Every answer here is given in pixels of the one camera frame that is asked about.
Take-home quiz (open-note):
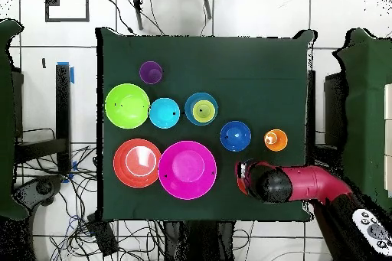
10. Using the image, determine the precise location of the small dark blue bowl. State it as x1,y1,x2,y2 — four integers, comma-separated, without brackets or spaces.
219,120,253,152

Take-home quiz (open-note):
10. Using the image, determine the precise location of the large pink bowl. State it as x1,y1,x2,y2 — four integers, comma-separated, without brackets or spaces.
158,140,218,201

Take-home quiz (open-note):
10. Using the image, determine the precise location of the yellow plastic cup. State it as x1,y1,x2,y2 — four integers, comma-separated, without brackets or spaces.
191,99,216,123

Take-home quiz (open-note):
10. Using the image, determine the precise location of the medium blue bowl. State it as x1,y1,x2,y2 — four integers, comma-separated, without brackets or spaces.
184,92,219,126

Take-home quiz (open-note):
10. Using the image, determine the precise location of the small cyan bowl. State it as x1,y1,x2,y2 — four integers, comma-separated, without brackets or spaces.
149,97,181,129

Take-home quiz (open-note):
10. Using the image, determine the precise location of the orange plastic cup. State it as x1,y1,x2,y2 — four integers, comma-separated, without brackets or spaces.
263,128,289,152

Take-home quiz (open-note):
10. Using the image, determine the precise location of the dark green table cloth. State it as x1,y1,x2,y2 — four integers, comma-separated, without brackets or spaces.
95,26,318,223

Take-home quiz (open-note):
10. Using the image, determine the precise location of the large red-orange bowl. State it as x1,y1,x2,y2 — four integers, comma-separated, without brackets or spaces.
113,138,162,189

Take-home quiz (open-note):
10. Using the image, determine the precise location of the large lime green bowl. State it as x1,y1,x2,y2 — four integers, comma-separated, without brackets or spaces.
104,83,152,129

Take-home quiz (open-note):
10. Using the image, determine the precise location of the purple plastic cup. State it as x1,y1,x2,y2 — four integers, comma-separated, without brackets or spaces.
139,60,164,85

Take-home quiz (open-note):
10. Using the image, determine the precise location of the green covered side table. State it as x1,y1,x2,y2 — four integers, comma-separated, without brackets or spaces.
0,18,30,221
332,27,392,213

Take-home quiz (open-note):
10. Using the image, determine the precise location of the black power strip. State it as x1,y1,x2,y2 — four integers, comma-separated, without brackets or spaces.
87,213,119,257

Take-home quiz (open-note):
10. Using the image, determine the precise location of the black metal stand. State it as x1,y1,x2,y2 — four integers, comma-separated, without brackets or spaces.
13,62,73,178

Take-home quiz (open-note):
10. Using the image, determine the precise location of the blue tape strip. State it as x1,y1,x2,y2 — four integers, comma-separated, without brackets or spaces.
57,61,75,84

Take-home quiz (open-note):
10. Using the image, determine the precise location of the grey chair base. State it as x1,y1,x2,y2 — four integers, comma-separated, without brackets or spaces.
11,175,65,210

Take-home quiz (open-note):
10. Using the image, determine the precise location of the tangle of floor cables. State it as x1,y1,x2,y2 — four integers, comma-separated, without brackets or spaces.
15,144,166,261

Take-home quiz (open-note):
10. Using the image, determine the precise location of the black floor cable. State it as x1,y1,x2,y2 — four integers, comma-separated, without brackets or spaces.
102,0,136,35

